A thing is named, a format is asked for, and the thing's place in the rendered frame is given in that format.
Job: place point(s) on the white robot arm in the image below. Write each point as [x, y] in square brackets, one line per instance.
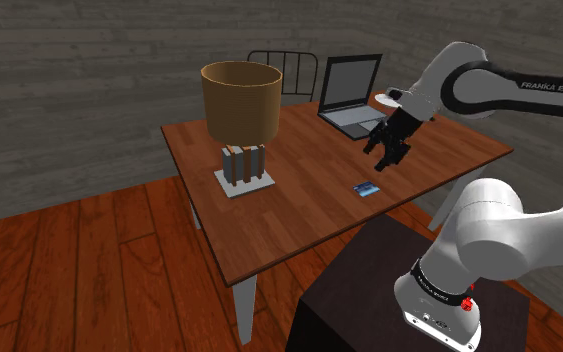
[486, 229]

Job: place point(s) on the black open laptop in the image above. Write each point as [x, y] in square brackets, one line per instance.
[349, 92]

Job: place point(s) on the dark robot stand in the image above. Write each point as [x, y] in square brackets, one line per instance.
[359, 287]

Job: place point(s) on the brown shade table lamp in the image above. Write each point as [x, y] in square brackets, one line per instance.
[242, 112]

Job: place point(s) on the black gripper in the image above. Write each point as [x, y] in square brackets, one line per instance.
[400, 126]

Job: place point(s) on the wooden table with white legs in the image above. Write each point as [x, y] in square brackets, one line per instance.
[310, 195]

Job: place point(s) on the black metal chair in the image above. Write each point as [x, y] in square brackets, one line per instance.
[300, 73]

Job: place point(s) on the small blue card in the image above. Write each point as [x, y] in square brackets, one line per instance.
[366, 189]

